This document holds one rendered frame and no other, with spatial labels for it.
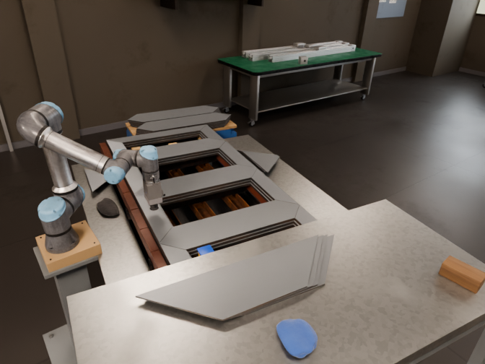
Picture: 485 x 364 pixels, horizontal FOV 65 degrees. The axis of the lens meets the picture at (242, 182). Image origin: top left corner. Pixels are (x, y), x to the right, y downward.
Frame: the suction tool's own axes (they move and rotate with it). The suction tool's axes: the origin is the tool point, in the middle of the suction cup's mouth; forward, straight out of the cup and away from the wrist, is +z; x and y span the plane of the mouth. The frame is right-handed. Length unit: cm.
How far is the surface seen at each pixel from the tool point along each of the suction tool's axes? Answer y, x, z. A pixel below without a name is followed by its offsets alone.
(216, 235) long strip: -27.7, -20.0, 3.7
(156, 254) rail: -25.3, 7.4, 6.7
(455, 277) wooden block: -107, -68, -18
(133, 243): 5.4, 11.1, 21.3
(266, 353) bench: -102, 0, -16
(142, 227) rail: -3.4, 7.3, 6.7
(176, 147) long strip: 69, -35, 4
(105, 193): 59, 14, 21
